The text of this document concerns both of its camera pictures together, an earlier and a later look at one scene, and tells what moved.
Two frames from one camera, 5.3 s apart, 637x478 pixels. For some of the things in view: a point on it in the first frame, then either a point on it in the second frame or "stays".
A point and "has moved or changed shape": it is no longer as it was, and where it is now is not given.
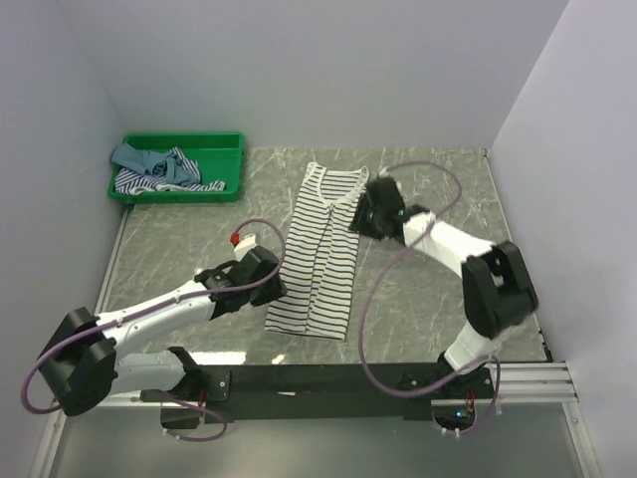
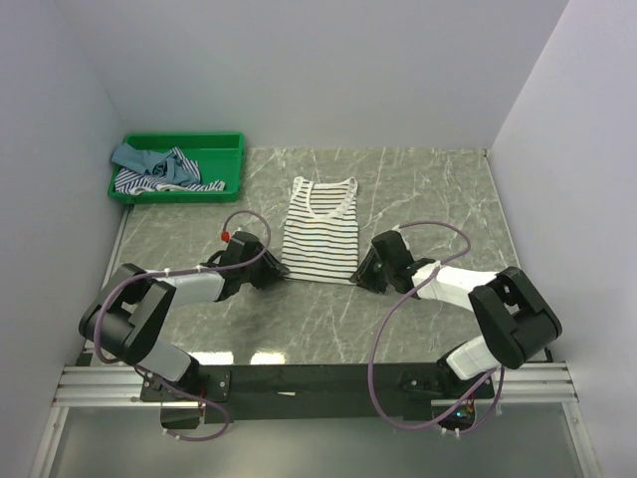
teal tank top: (166, 165) stays
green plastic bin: (218, 156) stays
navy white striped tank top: (131, 182) stays
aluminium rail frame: (517, 381) stays
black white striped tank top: (314, 291) has moved or changed shape
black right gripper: (359, 221) to (362, 276)
